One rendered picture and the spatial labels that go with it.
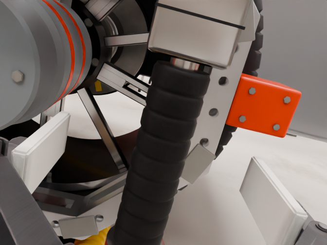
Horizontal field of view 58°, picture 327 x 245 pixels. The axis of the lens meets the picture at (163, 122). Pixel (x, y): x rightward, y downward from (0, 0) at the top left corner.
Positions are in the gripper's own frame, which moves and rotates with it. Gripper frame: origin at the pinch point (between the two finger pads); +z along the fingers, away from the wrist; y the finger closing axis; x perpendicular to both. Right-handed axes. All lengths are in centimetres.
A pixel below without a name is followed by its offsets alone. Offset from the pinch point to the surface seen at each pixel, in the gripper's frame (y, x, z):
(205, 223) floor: 48, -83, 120
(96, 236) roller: -4.3, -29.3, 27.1
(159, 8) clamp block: -2.3, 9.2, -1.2
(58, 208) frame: -10.6, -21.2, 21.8
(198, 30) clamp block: 0.1, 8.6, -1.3
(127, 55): -9, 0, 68
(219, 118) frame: 8.9, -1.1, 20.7
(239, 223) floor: 70, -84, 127
